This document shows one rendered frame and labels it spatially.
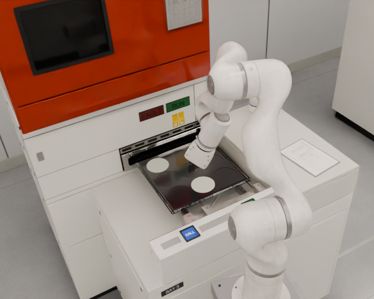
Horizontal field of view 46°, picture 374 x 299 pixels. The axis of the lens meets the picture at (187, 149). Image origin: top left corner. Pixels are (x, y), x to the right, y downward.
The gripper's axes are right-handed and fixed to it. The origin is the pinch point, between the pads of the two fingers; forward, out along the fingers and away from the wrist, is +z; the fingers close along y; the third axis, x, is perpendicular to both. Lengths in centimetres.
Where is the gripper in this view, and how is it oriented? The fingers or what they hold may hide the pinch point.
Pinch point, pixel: (192, 167)
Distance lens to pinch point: 181.2
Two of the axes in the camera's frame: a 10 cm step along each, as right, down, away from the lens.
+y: 8.4, 5.3, -0.7
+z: -3.3, 6.2, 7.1
